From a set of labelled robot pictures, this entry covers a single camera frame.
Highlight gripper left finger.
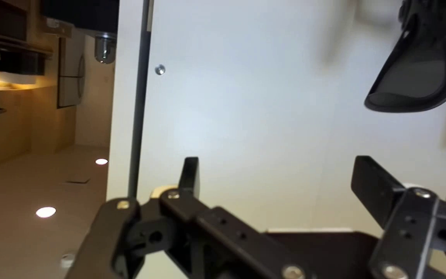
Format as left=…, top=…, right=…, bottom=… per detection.
left=65, top=157, right=313, bottom=279

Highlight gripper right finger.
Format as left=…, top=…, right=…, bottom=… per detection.
left=351, top=155, right=446, bottom=279

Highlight stainless steel refrigerator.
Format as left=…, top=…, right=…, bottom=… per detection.
left=57, top=36, right=86, bottom=109

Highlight wooden kitchen cabinets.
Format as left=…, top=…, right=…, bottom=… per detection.
left=0, top=0, right=77, bottom=173

